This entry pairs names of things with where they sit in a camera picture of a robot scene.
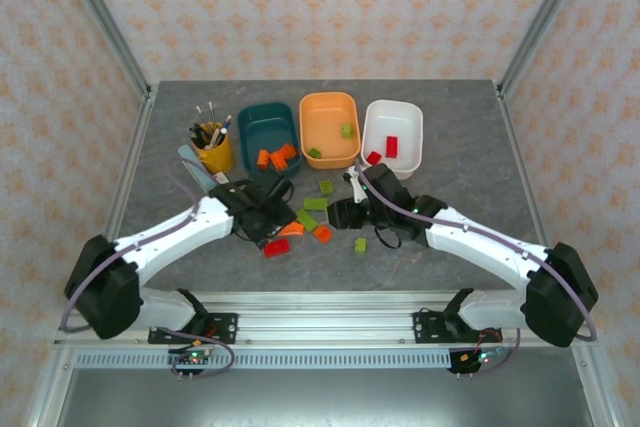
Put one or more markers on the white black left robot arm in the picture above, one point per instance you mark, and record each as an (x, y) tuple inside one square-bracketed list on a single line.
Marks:
[(170, 232)]

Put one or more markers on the white plastic bin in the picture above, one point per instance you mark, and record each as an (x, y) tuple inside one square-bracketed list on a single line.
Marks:
[(395, 122)]

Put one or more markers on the pale blue steel ruler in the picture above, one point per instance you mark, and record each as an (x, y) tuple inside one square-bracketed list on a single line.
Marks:
[(189, 154)]

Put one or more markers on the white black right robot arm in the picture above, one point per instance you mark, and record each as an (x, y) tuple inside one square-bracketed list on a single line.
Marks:
[(480, 242)]

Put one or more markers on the small red lego brick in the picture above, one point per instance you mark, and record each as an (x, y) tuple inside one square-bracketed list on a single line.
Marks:
[(373, 157)]

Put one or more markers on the teal plastic bin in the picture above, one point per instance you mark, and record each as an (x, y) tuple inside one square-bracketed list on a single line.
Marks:
[(265, 127)]

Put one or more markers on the curved orange lego brick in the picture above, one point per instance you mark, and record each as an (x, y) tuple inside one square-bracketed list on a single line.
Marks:
[(293, 230)]

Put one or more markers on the aluminium frame post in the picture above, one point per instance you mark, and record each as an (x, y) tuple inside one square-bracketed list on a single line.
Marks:
[(540, 17), (105, 17)]

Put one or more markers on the small green lego brick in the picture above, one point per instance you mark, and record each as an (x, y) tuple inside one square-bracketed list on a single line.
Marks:
[(346, 131), (314, 152), (360, 245)]

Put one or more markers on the square orange lego brick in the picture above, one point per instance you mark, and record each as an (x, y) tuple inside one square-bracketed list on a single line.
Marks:
[(322, 234)]

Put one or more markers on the long green lego brick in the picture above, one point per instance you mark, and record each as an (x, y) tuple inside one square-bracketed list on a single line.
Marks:
[(315, 204), (306, 220)]

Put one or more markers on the blue striped pen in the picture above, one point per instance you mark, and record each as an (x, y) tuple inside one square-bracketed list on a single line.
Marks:
[(226, 123)]

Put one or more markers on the aluminium frame leg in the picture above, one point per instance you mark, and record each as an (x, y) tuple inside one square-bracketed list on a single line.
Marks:
[(50, 387), (595, 387)]

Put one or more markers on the black ribbed clip pen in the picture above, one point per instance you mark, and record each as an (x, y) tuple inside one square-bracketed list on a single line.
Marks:
[(195, 134)]

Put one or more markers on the square green lego brick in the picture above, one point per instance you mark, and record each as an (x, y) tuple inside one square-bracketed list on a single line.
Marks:
[(327, 187)]

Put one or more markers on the white staples box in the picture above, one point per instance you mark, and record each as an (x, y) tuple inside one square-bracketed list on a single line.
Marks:
[(220, 178)]

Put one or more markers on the aluminium table side rail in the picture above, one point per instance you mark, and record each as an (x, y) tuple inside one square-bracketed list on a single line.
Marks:
[(520, 162), (132, 157)]

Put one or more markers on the orange plastic bin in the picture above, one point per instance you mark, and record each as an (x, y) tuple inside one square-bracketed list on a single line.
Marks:
[(325, 122)]

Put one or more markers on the grey metal shelf panel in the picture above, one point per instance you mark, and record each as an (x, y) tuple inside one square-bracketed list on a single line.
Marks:
[(320, 397)]

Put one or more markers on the clear plastic pen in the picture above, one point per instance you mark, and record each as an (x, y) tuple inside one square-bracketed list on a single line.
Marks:
[(213, 114)]

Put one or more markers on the long red lego brick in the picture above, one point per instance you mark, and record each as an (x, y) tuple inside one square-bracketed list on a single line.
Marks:
[(277, 248), (392, 146)]

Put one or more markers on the white plastic wrist bracket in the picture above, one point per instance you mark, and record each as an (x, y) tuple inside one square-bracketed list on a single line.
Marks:
[(357, 187)]

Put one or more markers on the yellow metal bucket pen holder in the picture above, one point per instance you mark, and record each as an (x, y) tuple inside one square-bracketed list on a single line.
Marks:
[(220, 157)]

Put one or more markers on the small orange lego brick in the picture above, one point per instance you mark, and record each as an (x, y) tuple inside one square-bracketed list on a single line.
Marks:
[(262, 158)]

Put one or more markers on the black gel pen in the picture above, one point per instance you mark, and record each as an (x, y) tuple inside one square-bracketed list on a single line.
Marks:
[(202, 117)]

